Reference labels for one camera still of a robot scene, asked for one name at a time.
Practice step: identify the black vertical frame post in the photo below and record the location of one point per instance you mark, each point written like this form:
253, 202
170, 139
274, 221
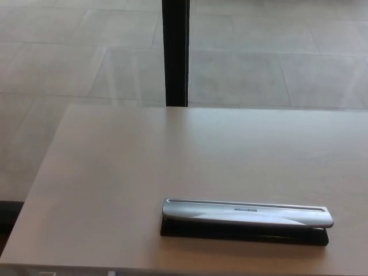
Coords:
176, 54

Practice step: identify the silver black Bostitch hole punch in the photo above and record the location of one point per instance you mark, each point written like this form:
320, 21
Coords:
218, 213

